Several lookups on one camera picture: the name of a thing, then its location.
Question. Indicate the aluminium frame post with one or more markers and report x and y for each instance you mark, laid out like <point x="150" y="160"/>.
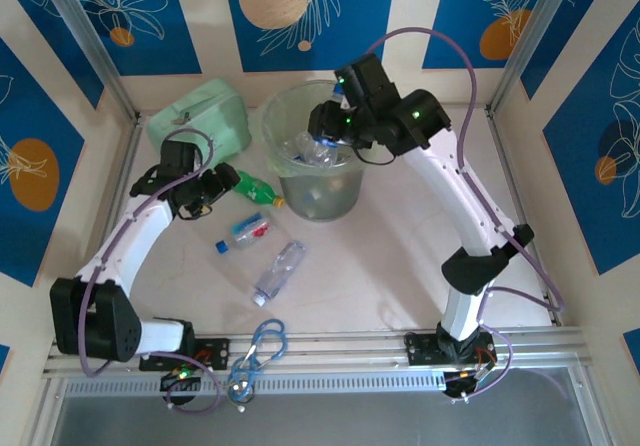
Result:
<point x="86" y="31"/>
<point x="535" y="31"/>

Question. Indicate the blue stethoscope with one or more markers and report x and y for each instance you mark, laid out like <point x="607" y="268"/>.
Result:
<point x="241" y="390"/>

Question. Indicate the clear bottle red blue label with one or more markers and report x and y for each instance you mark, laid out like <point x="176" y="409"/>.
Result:
<point x="247" y="233"/>

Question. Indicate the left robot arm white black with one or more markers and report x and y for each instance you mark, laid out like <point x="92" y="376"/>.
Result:
<point x="135" y="246"/>

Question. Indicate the pale green zipper pouch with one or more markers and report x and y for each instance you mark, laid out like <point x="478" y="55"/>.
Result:
<point x="210" y="111"/>

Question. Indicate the green bottle with yellow cap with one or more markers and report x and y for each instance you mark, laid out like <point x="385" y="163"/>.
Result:
<point x="255" y="188"/>

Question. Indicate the grey metal panel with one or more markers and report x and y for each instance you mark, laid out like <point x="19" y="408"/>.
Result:
<point x="325" y="423"/>

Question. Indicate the clear unlabelled bottle white cap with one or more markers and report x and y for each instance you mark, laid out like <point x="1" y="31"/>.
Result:
<point x="280" y="271"/>

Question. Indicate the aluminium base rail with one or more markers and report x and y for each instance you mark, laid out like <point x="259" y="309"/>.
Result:
<point x="350" y="343"/>

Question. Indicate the translucent green plastic bin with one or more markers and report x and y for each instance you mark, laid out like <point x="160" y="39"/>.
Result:
<point x="320" y="201"/>

